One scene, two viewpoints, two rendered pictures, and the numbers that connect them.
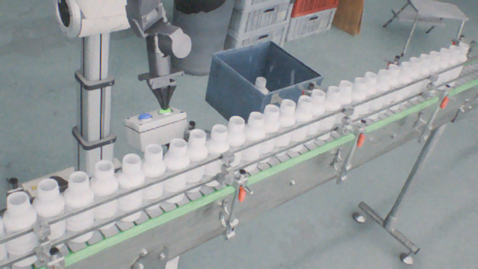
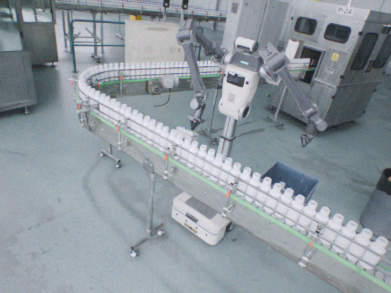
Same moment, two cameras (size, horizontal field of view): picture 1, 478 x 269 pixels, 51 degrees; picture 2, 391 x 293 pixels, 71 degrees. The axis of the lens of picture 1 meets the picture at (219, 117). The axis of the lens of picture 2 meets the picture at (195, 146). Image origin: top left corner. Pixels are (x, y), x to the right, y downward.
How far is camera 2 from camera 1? 163 cm
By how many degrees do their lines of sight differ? 63
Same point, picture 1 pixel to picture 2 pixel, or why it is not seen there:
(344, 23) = not seen: outside the picture
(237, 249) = (245, 274)
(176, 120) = (188, 134)
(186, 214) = (159, 156)
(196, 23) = (379, 197)
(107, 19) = (228, 110)
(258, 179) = (187, 170)
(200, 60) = (372, 222)
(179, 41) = (194, 102)
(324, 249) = not seen: outside the picture
